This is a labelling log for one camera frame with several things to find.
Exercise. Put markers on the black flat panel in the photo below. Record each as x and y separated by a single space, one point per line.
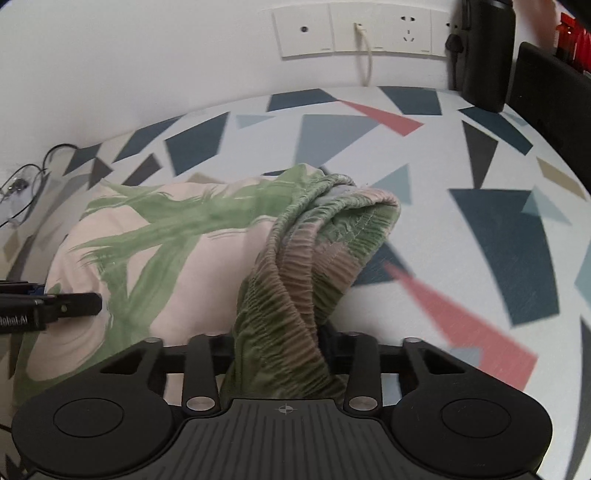
549 101

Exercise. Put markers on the black wall plug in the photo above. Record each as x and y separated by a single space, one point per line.
455 46

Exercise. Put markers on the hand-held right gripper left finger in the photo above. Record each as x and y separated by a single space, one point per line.
201 360

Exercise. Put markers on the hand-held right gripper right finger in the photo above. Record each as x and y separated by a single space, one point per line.
358 364

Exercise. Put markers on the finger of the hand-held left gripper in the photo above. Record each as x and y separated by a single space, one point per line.
27 287
76 304

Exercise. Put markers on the black cylindrical flask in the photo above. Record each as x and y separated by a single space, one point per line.
489 60

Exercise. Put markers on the red box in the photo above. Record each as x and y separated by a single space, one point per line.
572 41

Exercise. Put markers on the geometric print tablecloth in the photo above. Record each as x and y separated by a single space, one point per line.
461 152

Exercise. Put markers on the green leaf print garment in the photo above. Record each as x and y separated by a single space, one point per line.
184 258

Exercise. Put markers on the small grey plug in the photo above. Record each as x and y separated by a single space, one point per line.
17 185

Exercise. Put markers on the white wall socket panel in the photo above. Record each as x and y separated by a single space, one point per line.
318 30

